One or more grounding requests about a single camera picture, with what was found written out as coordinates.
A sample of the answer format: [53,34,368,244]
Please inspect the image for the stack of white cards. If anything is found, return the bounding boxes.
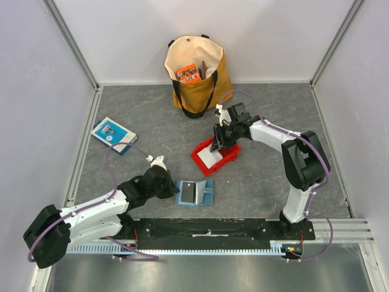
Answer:
[197,145,223,169]

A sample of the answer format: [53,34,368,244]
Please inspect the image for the grey slotted cable duct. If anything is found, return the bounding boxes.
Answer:
[67,241,286,256]

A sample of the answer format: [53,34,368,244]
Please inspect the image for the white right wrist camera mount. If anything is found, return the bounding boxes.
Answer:
[215,104,232,126]

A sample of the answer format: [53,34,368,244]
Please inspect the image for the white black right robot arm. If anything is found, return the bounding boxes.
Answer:
[210,103,330,240]

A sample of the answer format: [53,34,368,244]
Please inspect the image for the aluminium frame rail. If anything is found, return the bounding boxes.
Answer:
[312,218,374,243]

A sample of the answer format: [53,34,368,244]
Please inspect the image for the red plastic bin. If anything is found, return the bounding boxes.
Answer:
[191,137,241,177]

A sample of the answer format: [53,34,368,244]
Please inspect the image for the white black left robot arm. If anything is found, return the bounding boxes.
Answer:
[23,165,179,269]

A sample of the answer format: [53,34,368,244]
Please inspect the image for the blue white razor box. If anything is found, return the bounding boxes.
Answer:
[91,117,138,155]

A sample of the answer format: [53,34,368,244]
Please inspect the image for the blue leather card holder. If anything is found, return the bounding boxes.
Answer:
[175,179,215,207]

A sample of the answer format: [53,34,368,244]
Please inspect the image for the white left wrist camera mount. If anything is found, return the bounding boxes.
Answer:
[146,155,167,171]

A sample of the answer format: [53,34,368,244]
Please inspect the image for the brown item in bag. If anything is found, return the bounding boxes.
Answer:
[199,61,211,80]

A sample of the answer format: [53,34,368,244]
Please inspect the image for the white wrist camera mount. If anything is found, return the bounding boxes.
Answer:
[146,155,167,171]
[215,104,232,126]

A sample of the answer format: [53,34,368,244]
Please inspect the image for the orange snack packet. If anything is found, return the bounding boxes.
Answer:
[176,63,202,83]

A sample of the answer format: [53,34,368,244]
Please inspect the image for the black VIP credit card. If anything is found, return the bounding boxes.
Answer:
[181,182,196,204]

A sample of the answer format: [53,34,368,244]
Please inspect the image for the brown tote bag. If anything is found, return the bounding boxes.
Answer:
[164,35,233,119]

